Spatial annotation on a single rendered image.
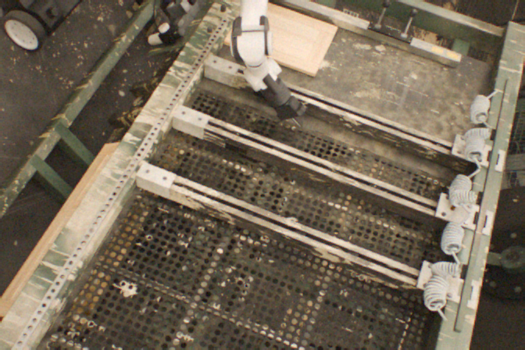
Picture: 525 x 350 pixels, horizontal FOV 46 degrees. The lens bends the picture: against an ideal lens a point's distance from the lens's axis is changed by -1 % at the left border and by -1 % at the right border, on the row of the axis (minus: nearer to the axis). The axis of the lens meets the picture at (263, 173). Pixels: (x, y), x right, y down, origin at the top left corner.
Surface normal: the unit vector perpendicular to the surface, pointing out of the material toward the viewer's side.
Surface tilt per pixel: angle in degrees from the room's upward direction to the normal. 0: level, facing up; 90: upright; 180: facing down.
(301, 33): 51
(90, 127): 0
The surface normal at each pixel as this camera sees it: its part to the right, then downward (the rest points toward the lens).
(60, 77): 0.79, -0.07
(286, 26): 0.11, -0.55
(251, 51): -0.09, 0.62
